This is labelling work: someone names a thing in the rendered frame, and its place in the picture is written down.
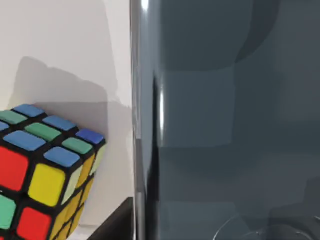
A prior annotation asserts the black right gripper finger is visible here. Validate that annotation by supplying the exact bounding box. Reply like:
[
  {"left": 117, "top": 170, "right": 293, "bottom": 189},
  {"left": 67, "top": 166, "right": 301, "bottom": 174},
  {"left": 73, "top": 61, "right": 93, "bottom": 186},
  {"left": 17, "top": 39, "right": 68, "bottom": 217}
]
[{"left": 88, "top": 196, "right": 137, "bottom": 240}]

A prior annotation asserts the multicoloured puzzle cube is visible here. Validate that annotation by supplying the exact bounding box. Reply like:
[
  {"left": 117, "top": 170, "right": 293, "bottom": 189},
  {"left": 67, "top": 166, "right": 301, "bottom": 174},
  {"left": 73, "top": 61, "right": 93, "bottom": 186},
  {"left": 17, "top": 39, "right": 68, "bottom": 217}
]
[{"left": 0, "top": 103, "right": 107, "bottom": 240}]

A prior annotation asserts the dark grey glossy container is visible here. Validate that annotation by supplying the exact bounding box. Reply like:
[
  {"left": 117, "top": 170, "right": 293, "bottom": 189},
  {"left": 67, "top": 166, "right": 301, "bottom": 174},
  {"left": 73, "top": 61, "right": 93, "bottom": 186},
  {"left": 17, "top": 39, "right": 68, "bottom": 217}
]
[{"left": 129, "top": 0, "right": 320, "bottom": 240}]

